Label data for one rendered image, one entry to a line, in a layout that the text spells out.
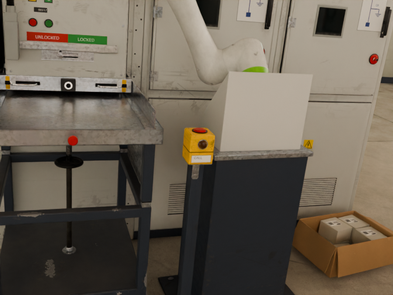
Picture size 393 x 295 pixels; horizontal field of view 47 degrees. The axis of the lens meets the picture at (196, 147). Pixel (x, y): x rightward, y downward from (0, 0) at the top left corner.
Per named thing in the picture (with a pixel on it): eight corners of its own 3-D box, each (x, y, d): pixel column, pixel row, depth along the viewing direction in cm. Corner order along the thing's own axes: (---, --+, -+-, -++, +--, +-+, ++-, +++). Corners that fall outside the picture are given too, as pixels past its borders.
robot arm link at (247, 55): (238, 95, 191) (230, 58, 198) (273, 83, 186) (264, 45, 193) (228, 82, 179) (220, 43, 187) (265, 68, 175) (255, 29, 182)
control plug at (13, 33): (19, 60, 173) (17, 13, 167) (5, 59, 172) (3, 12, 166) (20, 57, 180) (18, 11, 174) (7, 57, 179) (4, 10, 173)
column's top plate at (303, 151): (273, 131, 210) (273, 127, 209) (313, 156, 181) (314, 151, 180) (186, 133, 195) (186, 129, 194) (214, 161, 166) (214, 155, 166)
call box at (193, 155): (212, 165, 142) (216, 134, 139) (188, 165, 140) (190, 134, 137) (204, 155, 150) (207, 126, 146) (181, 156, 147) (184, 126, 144)
